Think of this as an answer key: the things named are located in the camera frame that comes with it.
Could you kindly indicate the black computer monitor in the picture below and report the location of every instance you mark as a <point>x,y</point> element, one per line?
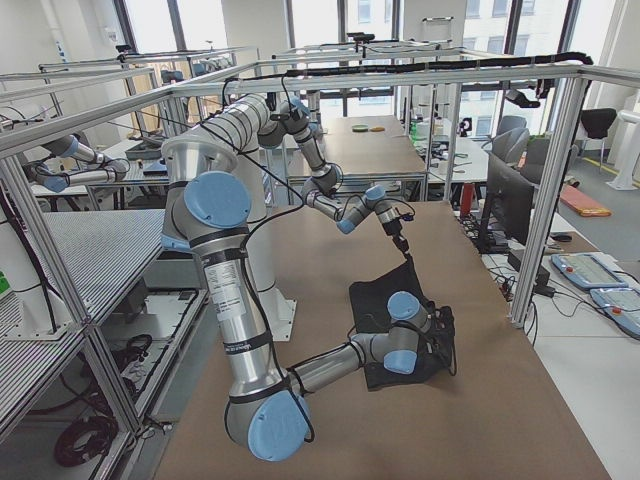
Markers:
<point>508,201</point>

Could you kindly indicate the aluminium cage frame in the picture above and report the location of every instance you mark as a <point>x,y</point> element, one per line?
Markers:
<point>50,303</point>

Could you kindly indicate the blue white teach pendant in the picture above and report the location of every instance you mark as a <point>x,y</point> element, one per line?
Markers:
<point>586,271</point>

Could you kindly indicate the black printed t-shirt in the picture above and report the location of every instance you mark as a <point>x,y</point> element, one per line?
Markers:
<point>391,318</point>

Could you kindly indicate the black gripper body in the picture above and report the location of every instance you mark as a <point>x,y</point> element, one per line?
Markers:
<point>436,334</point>
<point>394,230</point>

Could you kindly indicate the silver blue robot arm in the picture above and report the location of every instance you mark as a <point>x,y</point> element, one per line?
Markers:
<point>255,117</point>
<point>266,410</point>

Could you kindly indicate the striped metal work table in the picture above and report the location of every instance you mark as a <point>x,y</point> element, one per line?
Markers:
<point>105,254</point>

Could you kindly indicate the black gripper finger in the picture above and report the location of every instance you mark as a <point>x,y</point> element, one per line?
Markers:
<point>402,245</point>

